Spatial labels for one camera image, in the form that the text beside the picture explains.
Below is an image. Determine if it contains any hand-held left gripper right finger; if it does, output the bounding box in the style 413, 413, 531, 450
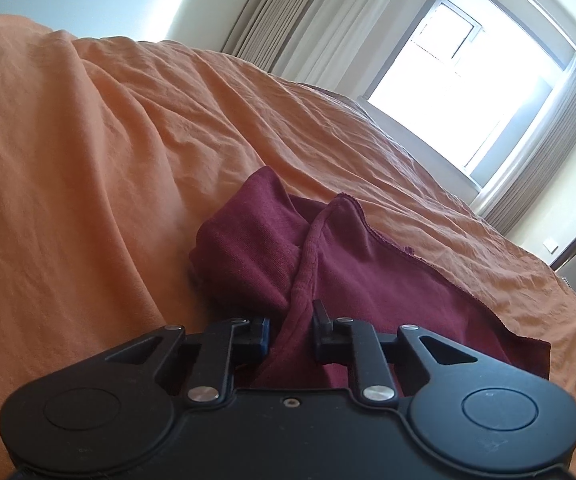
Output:
311, 299, 479, 404

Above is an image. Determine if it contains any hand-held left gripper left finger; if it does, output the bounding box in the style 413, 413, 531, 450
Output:
105, 315, 272, 404

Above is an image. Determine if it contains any maroon garment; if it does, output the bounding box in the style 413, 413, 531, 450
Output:
189, 165, 553, 390

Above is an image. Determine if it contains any beige brown blanket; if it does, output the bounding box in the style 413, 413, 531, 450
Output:
313, 85, 375, 117

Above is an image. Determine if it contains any orange duvet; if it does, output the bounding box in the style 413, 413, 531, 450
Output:
0, 11, 576, 480

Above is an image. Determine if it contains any white sheer curtain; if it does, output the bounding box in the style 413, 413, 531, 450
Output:
469, 54, 576, 212
273, 0, 451, 87

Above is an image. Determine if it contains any window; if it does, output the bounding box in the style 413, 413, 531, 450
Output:
358, 0, 576, 191

